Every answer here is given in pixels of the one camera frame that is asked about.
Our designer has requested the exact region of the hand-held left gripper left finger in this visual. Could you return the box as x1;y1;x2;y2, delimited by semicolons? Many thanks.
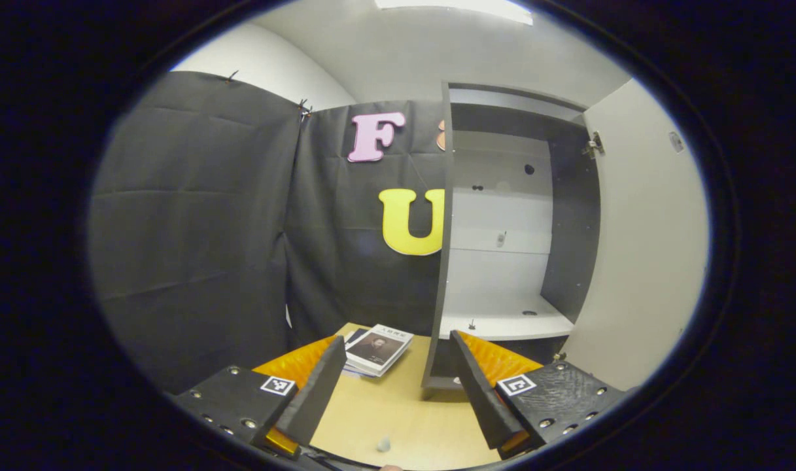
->
173;336;348;459

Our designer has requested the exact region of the dark grey cabinet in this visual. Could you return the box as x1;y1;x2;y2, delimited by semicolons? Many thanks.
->
422;82;601;391

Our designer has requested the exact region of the white book with portrait cover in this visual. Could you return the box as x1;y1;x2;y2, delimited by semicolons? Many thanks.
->
345;324;415;377

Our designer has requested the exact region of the ceiling light panel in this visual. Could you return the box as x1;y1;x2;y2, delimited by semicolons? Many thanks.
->
375;0;534;26

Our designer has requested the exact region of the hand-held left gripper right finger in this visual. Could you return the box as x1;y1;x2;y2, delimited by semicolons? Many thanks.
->
449;330;627;461

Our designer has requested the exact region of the black backdrop cloth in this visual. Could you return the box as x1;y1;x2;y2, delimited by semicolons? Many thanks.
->
87;71;451;393

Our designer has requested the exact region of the blue book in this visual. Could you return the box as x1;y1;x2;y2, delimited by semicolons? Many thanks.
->
343;328;379;379

